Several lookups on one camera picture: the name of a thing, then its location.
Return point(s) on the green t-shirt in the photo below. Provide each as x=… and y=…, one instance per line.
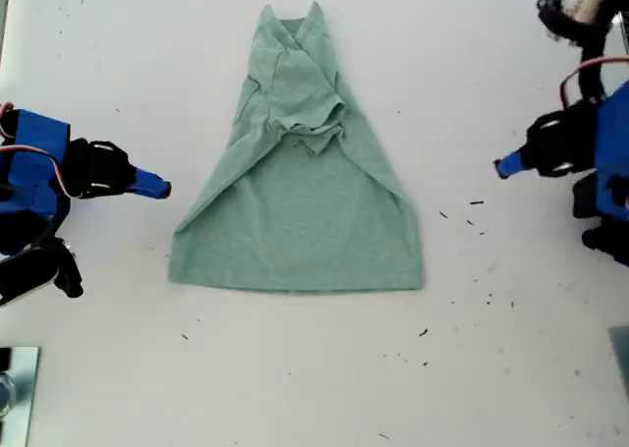
x=295, y=231

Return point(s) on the black clamp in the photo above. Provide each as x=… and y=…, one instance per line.
x=4, y=358

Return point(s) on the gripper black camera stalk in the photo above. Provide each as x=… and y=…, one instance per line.
x=69, y=275
x=592, y=59

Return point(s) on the shiny steel post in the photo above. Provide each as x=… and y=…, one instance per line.
x=24, y=393

